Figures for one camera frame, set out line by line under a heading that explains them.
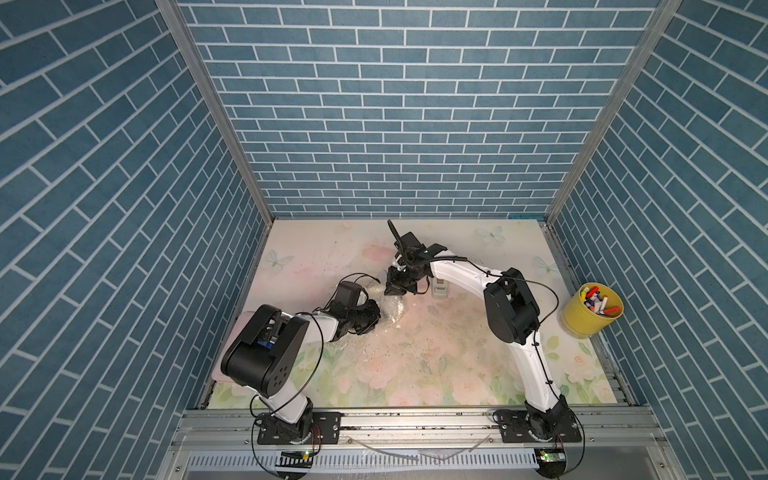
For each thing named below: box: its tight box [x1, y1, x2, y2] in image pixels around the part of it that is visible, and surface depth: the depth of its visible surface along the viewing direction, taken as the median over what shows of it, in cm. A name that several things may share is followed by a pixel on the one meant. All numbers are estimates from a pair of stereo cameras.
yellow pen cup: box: [563, 282, 624, 338], surface depth 85 cm
